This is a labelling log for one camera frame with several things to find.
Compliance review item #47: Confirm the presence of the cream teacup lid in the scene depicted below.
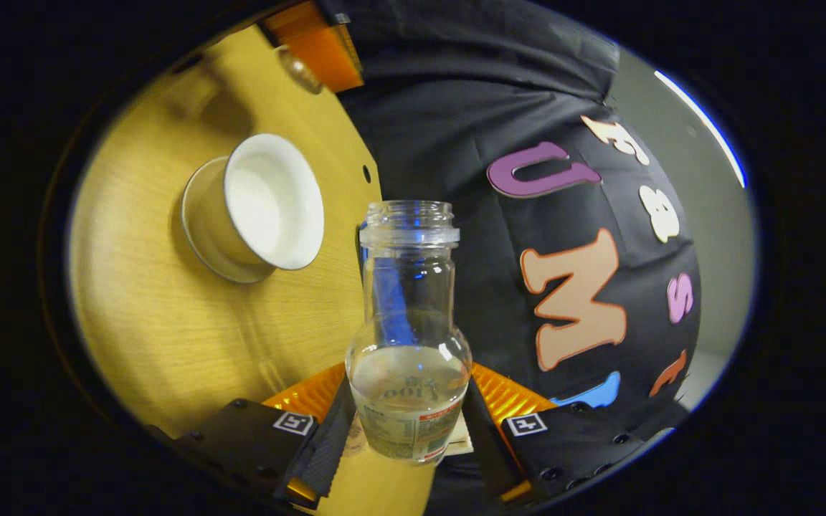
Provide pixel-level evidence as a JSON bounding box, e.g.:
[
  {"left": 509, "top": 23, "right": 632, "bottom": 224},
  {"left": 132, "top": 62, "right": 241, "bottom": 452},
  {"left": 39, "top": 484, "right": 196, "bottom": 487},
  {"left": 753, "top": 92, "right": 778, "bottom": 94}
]
[{"left": 275, "top": 44, "right": 325, "bottom": 95}]

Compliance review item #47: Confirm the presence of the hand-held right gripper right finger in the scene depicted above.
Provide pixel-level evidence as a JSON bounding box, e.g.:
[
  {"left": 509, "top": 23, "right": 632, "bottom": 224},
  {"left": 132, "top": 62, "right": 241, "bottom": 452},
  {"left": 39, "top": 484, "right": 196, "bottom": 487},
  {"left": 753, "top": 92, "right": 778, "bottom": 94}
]
[{"left": 460, "top": 362, "right": 654, "bottom": 507}]

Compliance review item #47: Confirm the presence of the black backdrop cloth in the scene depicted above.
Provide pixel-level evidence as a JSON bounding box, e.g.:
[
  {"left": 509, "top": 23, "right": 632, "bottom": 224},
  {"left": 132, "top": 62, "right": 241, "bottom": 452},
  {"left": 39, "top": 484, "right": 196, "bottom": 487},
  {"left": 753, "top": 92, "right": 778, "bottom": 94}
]
[{"left": 316, "top": 0, "right": 704, "bottom": 513}]

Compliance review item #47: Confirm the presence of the cream teacup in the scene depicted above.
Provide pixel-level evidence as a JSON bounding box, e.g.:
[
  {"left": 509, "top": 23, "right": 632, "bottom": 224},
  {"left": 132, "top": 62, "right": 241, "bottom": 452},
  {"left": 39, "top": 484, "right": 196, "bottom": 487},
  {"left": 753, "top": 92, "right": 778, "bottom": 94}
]
[{"left": 201, "top": 133, "right": 326, "bottom": 282}]

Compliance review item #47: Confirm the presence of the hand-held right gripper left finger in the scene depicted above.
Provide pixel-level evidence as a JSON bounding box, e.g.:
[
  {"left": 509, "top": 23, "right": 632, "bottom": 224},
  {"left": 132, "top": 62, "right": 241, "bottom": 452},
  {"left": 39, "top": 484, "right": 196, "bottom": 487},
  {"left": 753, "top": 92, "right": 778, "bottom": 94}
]
[{"left": 144, "top": 362, "right": 358, "bottom": 512}]

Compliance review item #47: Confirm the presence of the cream saucer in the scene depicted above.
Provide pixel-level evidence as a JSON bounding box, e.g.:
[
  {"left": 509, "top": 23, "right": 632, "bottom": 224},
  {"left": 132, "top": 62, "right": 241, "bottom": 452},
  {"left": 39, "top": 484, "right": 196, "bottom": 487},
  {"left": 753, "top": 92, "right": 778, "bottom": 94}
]
[{"left": 181, "top": 156, "right": 277, "bottom": 285}]

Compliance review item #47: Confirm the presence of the clear glass water bottle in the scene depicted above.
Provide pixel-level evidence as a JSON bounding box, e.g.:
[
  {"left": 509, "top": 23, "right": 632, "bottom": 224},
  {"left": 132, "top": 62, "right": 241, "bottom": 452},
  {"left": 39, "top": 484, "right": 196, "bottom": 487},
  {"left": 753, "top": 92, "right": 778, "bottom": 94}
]
[{"left": 346, "top": 201, "right": 473, "bottom": 465}]

